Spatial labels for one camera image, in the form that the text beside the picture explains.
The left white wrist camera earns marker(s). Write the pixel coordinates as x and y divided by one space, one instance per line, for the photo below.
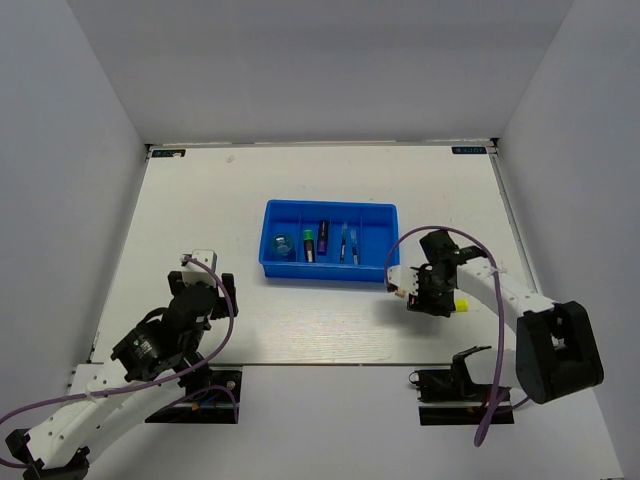
197 266

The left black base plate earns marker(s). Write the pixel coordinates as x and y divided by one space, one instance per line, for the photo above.
213 400

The right corner table label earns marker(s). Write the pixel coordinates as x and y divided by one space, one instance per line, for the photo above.
469 150

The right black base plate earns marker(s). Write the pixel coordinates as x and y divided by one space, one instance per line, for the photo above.
448 399

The purple cap black highlighter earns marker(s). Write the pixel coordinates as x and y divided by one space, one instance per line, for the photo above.
323 237

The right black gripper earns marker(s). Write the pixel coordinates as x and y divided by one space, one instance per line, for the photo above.
423 303

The green cap black highlighter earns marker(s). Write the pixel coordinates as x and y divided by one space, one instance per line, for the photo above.
309 245

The corner table label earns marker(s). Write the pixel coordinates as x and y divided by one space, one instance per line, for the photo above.
469 150
168 153

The blue plastic divided bin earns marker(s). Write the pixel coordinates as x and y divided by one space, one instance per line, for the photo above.
377 230

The yellow cap black highlighter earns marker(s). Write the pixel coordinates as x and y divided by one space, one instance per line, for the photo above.
461 306

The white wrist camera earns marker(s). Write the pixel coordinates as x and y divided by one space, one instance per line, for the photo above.
398 276
197 266

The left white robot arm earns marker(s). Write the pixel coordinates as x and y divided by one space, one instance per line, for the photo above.
155 366

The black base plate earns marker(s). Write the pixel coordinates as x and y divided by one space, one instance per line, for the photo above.
448 399
213 400

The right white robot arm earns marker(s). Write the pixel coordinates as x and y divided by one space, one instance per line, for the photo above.
555 354

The left corner table label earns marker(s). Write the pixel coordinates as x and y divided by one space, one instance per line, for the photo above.
168 153

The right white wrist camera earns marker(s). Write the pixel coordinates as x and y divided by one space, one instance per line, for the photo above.
398 276

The green ink pen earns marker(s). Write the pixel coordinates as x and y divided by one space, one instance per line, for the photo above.
354 246

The blue ink pen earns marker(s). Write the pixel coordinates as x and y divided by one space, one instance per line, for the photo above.
343 242

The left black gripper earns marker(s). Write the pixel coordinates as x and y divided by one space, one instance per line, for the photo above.
230 286

